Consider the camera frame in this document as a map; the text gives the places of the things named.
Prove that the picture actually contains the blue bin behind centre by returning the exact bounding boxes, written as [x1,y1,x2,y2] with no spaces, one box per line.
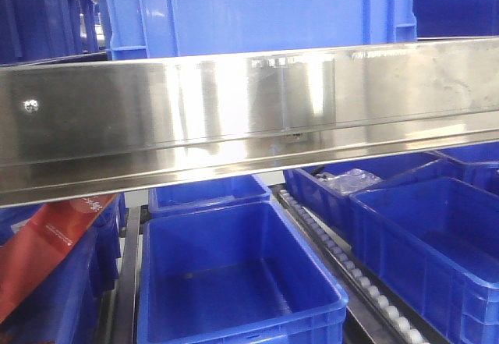
[148,175,271,218]

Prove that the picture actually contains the lower steel divider rail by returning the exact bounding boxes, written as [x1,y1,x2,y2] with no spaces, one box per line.
[110,207,141,343]

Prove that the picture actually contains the blue bin with plastic bags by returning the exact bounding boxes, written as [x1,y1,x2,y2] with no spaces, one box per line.
[284,152,465,243]

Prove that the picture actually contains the long blue bin left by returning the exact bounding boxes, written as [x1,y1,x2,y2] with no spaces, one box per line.
[1,0,99,65]

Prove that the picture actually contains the steel shelf front rail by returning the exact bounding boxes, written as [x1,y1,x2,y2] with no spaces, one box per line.
[1,37,498,207]

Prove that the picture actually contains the blue bin lower left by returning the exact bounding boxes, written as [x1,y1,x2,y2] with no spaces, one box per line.
[1,194,126,343]

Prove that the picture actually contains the blue bin far right lower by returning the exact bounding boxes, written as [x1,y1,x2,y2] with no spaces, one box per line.
[436,141,498,195]

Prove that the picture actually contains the lower roller track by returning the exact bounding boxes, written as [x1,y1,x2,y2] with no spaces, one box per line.
[271,184,448,343]

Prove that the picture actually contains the red paper package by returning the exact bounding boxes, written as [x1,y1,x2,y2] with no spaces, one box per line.
[1,194,117,321]

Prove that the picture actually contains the blue bin lower centre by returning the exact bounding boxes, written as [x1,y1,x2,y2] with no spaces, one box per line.
[137,202,349,343]

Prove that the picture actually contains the clear plastic bags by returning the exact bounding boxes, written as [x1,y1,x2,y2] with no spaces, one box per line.
[317,168,382,196]

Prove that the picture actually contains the large blue bin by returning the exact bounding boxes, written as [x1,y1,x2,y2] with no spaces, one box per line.
[98,0,416,60]

